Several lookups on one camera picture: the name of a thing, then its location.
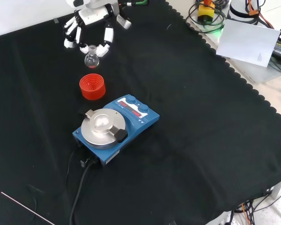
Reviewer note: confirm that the yellow stop button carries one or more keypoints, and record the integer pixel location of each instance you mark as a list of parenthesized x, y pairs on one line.
[(205, 11)]

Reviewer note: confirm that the grey table leg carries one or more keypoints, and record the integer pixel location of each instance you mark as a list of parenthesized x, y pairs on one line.
[(279, 188)]

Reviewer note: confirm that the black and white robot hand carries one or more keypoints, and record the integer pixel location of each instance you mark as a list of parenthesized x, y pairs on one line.
[(93, 16)]

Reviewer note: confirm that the black bench cloth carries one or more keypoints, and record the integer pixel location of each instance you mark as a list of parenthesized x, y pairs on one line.
[(189, 122)]

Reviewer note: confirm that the thin glass rod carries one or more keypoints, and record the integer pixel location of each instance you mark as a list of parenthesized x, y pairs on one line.
[(25, 207)]

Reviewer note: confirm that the orange-red ribbed flask holder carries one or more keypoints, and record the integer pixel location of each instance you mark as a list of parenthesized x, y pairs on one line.
[(92, 90)]

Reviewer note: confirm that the clear round-bottom glass flask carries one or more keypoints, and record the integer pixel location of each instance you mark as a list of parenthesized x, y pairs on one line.
[(91, 60)]

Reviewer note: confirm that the blue heater with steel plate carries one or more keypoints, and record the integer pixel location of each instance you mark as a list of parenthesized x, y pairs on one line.
[(140, 122)]

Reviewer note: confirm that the grey tape piece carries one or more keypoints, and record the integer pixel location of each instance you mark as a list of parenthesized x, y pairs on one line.
[(56, 21)]

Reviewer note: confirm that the pale white board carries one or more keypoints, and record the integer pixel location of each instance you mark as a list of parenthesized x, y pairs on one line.
[(248, 42)]

